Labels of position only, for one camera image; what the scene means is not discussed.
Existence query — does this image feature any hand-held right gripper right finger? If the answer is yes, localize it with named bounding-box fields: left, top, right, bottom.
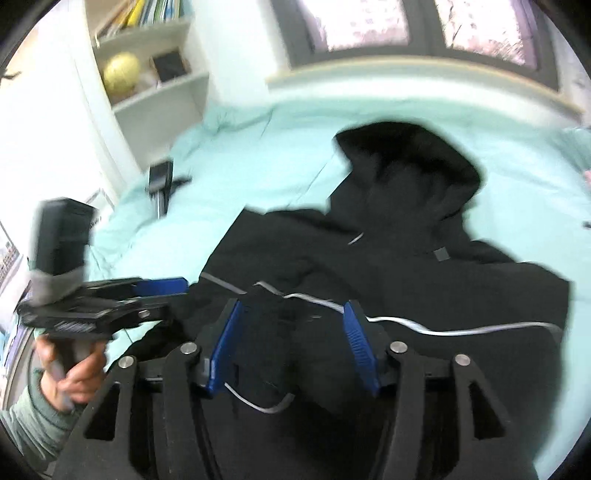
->
left=344, top=299, right=539, bottom=480

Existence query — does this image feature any printed picture card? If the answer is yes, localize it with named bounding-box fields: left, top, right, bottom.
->
left=0, top=224, right=28, bottom=301

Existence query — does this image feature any black handheld device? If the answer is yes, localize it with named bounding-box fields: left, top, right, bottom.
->
left=145, top=158, right=194, bottom=219

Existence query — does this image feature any black hoodie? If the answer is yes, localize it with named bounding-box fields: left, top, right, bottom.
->
left=127, top=121, right=573, bottom=480

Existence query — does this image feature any yellow ball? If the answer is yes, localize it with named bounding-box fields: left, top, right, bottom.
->
left=102, top=52, right=141, bottom=95

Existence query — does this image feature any window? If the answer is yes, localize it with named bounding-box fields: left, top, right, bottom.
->
left=270, top=0, right=561, bottom=88

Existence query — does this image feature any mint green bed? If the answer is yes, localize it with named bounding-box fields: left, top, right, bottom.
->
left=83, top=83, right=591, bottom=480

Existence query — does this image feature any person's left hand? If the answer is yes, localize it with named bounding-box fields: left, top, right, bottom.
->
left=36, top=339, right=108, bottom=412

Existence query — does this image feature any white bookshelf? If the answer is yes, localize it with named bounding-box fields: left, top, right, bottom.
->
left=69, top=0, right=213, bottom=176

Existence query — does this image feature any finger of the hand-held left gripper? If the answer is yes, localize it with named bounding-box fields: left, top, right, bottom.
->
left=111, top=293, right=175, bottom=333
left=131, top=276, right=189, bottom=298

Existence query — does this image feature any beige window sill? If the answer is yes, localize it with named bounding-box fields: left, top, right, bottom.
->
left=265, top=55, right=585, bottom=125

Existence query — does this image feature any person's left forearm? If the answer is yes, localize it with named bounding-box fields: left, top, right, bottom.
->
left=0, top=369, right=86, bottom=474

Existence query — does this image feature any row of books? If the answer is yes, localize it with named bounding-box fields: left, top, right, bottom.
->
left=95, top=0, right=185, bottom=40

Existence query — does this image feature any small black box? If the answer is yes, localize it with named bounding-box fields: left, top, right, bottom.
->
left=151, top=50, right=190, bottom=84

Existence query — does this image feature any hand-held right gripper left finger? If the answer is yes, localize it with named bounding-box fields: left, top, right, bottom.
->
left=53, top=298, right=245, bottom=480

